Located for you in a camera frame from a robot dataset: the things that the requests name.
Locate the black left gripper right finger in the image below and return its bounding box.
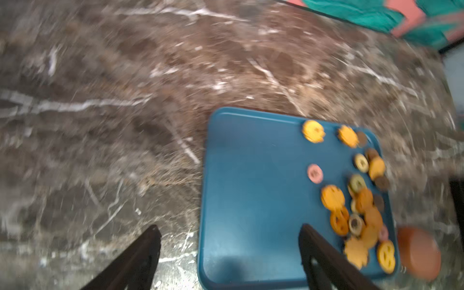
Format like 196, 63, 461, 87
298, 224, 378, 290

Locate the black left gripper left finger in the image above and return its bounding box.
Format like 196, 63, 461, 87
83, 225, 161, 290

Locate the orange-brown jar lid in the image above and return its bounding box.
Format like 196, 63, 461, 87
397, 226, 442, 282

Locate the orange flower cookie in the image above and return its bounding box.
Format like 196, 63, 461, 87
343, 236, 369, 270

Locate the orange pretzel cookie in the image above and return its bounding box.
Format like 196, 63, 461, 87
330, 207, 350, 236

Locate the teal rectangular tray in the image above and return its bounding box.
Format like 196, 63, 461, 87
197, 106, 400, 290

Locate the yellow round cookie far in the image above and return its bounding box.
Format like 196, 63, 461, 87
302, 120, 325, 143

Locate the pink ring cookie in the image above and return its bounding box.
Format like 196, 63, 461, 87
307, 164, 324, 184

